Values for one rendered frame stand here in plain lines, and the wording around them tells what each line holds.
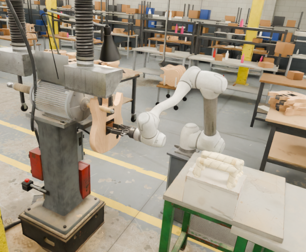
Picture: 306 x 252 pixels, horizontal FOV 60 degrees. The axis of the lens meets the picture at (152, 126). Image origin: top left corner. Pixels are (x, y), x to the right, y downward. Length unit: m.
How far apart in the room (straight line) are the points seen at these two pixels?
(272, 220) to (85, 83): 1.24
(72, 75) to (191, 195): 0.95
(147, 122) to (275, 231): 0.85
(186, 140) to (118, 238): 1.05
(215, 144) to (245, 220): 0.88
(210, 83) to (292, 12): 10.60
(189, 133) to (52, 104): 1.12
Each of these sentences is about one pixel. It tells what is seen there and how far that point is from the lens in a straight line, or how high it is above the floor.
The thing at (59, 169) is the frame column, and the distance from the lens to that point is 2.10.
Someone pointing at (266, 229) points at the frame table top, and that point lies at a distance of 1.48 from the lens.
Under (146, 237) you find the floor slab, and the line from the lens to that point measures 2.56.
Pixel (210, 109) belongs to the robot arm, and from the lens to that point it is 2.00.
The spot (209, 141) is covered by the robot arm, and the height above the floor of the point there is 0.92.
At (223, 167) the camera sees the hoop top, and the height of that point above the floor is 1.21.
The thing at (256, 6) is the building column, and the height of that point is 2.17.
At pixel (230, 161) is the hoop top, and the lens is 1.38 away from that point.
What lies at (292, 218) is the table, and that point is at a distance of 1.67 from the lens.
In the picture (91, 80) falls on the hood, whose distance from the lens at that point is 1.54.
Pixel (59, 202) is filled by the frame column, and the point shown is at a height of 0.41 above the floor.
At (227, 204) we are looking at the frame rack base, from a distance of 1.40.
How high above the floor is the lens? 1.86
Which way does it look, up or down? 24 degrees down
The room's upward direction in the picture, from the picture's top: 5 degrees clockwise
